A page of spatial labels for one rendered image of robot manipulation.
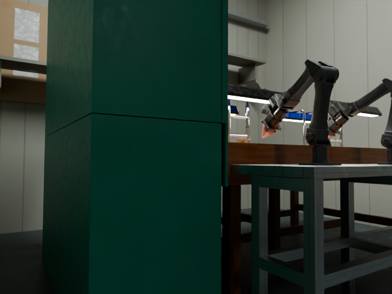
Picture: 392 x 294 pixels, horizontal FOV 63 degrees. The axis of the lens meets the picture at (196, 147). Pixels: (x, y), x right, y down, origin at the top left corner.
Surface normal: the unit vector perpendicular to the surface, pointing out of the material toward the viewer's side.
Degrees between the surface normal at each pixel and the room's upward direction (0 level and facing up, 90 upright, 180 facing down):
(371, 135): 90
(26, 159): 90
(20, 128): 90
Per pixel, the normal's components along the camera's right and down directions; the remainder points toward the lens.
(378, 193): -0.84, -0.03
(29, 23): 0.54, -0.03
